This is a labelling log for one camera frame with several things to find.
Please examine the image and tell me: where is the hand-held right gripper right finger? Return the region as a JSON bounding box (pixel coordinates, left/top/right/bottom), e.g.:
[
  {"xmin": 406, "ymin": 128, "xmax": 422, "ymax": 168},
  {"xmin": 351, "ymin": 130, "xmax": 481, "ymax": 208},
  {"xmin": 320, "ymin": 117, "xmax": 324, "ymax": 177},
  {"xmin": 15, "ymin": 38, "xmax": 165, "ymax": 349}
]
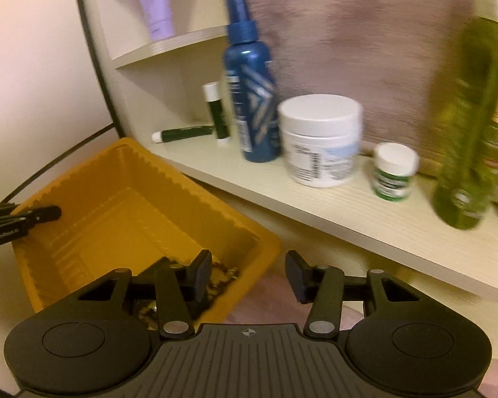
[{"xmin": 285, "ymin": 250, "xmax": 421, "ymax": 337}]

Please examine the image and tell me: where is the large white cream jar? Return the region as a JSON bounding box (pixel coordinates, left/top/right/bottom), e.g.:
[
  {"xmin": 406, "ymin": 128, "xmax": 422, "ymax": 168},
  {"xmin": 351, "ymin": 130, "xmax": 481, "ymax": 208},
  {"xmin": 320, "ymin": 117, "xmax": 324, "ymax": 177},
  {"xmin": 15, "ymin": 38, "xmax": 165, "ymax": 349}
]
[{"xmin": 277, "ymin": 94, "xmax": 365, "ymax": 188}]

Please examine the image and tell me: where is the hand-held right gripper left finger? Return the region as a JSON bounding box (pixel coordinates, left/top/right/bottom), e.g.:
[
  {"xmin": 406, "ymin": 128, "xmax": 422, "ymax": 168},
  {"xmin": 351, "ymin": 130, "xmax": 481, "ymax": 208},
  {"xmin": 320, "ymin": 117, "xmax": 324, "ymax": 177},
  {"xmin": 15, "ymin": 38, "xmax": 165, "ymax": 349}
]
[{"xmin": 78, "ymin": 250, "xmax": 213, "ymax": 339}]

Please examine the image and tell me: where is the pink mat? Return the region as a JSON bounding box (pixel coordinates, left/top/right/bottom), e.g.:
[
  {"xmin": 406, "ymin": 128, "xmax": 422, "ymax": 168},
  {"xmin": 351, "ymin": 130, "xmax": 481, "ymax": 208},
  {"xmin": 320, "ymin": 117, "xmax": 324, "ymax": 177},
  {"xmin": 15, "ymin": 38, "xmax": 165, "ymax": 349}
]
[{"xmin": 226, "ymin": 274, "xmax": 498, "ymax": 398}]

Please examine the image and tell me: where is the dark bead necklace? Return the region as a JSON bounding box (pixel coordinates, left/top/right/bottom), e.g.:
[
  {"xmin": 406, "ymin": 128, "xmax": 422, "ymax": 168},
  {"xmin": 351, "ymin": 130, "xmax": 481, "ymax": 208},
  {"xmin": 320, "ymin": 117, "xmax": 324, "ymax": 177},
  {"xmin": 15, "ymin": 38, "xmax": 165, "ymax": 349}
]
[{"xmin": 206, "ymin": 262, "xmax": 240, "ymax": 297}]

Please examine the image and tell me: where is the black cable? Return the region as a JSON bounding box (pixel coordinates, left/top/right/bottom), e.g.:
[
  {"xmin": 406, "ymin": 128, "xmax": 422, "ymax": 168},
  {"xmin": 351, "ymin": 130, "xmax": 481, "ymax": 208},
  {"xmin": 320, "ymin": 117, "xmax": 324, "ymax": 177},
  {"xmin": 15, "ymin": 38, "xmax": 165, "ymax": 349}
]
[{"xmin": 0, "ymin": 123, "xmax": 118, "ymax": 213}]

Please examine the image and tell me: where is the yellow plastic tray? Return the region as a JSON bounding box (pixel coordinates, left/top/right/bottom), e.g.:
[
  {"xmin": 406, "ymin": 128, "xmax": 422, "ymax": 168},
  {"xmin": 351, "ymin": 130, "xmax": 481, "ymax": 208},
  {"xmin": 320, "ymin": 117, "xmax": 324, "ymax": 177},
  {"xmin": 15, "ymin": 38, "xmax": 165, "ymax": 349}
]
[{"xmin": 11, "ymin": 137, "xmax": 282, "ymax": 324}]

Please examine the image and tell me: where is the green translucent bottle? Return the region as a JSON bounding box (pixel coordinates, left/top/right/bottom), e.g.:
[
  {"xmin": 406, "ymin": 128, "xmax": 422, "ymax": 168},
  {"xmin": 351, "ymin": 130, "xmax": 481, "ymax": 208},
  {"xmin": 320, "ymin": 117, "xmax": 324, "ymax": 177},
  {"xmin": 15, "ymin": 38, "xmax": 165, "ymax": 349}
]
[{"xmin": 431, "ymin": 16, "xmax": 498, "ymax": 231}]

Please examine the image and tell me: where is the small white green-label jar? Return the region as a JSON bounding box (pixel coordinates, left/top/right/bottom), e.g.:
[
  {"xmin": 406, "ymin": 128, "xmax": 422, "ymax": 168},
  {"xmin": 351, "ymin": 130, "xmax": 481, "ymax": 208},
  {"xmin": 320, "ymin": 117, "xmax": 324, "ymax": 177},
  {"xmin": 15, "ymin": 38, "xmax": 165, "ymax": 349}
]
[{"xmin": 372, "ymin": 142, "xmax": 421, "ymax": 202}]

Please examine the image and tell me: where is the white wooden shelf unit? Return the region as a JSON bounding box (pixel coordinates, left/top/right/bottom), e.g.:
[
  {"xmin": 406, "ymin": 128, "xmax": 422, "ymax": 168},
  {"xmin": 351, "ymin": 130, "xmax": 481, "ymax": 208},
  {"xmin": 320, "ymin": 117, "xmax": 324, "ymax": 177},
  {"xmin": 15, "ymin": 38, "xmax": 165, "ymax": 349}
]
[{"xmin": 72, "ymin": 0, "xmax": 498, "ymax": 299}]

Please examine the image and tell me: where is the blue spray bottle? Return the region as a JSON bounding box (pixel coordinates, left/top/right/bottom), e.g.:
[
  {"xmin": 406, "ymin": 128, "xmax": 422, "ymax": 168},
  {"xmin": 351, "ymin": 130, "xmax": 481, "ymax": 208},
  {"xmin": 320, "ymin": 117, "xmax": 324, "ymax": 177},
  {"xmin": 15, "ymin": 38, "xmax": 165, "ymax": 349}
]
[{"xmin": 223, "ymin": 0, "xmax": 280, "ymax": 164}]

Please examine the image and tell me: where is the purple cosmetic tube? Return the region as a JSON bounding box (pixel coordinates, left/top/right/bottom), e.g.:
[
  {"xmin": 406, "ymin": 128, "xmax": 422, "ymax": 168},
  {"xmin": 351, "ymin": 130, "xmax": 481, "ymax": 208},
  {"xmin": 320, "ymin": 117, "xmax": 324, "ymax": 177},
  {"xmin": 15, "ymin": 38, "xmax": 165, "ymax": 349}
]
[{"xmin": 133, "ymin": 0, "xmax": 176, "ymax": 39}]

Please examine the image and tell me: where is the dark green tube white cap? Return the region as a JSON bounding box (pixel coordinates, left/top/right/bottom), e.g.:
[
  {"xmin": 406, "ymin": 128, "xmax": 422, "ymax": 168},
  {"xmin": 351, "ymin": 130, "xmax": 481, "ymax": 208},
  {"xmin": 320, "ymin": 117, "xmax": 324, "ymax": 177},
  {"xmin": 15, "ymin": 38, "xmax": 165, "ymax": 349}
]
[{"xmin": 151, "ymin": 124, "xmax": 214, "ymax": 144}]

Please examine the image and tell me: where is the white green lip balm stick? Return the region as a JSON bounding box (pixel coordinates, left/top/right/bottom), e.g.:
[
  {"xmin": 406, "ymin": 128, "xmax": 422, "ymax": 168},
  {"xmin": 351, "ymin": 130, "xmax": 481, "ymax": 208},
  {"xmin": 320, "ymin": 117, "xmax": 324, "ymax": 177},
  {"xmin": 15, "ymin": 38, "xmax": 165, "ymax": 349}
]
[{"xmin": 202, "ymin": 82, "xmax": 232, "ymax": 146}]

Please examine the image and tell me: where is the black-edged white panel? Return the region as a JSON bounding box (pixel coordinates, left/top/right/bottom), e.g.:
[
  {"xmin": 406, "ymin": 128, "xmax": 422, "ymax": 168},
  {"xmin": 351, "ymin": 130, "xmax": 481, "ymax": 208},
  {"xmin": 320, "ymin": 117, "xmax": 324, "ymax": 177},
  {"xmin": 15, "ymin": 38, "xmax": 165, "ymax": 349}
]
[{"xmin": 68, "ymin": 0, "xmax": 127, "ymax": 142}]

